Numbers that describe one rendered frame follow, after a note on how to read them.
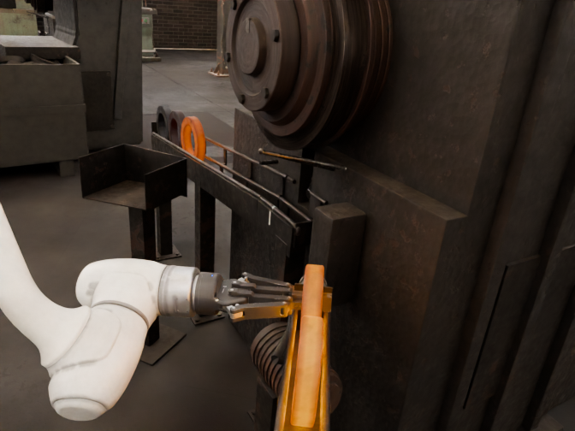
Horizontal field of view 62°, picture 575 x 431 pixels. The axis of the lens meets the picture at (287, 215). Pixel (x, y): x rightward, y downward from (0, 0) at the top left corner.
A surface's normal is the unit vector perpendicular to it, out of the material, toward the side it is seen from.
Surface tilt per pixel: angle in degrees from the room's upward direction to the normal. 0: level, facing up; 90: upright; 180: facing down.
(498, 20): 90
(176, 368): 0
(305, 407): 87
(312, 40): 81
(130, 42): 90
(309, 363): 42
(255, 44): 90
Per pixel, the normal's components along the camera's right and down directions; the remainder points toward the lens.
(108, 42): 0.61, 0.37
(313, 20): 0.04, 0.06
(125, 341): 0.80, -0.43
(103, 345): 0.62, -0.50
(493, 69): -0.86, 0.14
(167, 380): 0.07, -0.91
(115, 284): -0.04, -0.72
